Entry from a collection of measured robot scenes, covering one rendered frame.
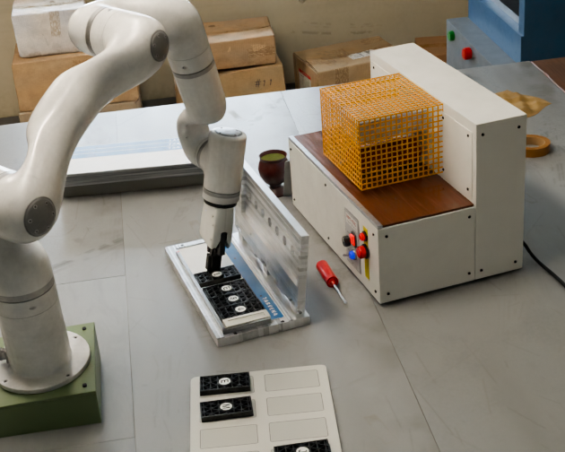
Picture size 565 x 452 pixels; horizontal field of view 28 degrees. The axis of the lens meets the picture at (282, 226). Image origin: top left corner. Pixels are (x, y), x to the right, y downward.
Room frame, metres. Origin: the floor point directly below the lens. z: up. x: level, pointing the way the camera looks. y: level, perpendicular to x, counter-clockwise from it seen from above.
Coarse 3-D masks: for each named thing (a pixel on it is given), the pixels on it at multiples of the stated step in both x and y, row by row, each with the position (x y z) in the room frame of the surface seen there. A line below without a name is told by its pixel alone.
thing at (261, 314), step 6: (252, 312) 2.05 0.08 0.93; (258, 312) 2.04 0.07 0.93; (264, 312) 2.04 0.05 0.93; (228, 318) 2.03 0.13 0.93; (234, 318) 2.03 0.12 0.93; (240, 318) 2.03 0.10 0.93; (246, 318) 2.03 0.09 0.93; (252, 318) 2.02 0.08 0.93; (258, 318) 2.02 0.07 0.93; (222, 324) 2.02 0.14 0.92; (228, 324) 2.01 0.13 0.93; (234, 324) 2.01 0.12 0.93; (240, 324) 2.01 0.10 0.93
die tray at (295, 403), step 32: (192, 384) 1.83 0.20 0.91; (256, 384) 1.82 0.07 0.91; (288, 384) 1.81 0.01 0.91; (320, 384) 1.80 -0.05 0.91; (192, 416) 1.73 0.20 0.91; (256, 416) 1.71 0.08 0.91; (288, 416) 1.70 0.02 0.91; (320, 416) 1.70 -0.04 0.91; (192, 448) 1.63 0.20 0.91; (224, 448) 1.62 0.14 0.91; (256, 448) 1.62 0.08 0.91
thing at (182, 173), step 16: (112, 144) 2.90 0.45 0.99; (128, 144) 2.89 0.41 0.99; (80, 176) 2.78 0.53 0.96; (96, 176) 2.78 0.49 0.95; (112, 176) 2.78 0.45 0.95; (128, 176) 2.78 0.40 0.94; (144, 176) 2.78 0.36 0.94; (160, 176) 2.78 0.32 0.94; (176, 176) 2.78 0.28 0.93; (192, 176) 2.78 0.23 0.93; (64, 192) 2.77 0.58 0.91; (80, 192) 2.77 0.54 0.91; (96, 192) 2.78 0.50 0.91; (112, 192) 2.78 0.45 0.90
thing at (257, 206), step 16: (256, 176) 2.35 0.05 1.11; (240, 192) 2.41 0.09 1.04; (256, 192) 2.33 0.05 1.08; (272, 192) 2.26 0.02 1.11; (240, 208) 2.41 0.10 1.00; (256, 208) 2.34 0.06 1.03; (272, 208) 2.23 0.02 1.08; (240, 224) 2.40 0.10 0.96; (256, 224) 2.32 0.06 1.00; (272, 224) 2.23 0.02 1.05; (288, 224) 2.10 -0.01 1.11; (256, 240) 2.29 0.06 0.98; (272, 240) 2.22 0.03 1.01; (288, 240) 2.13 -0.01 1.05; (304, 240) 2.03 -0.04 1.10; (256, 256) 2.30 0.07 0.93; (272, 256) 2.19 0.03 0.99; (288, 256) 2.12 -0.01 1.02; (304, 256) 2.03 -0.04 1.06; (272, 272) 2.18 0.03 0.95; (288, 272) 2.10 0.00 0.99; (304, 272) 2.03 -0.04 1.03; (288, 288) 2.08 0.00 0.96; (304, 288) 2.03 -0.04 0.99; (304, 304) 2.03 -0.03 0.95
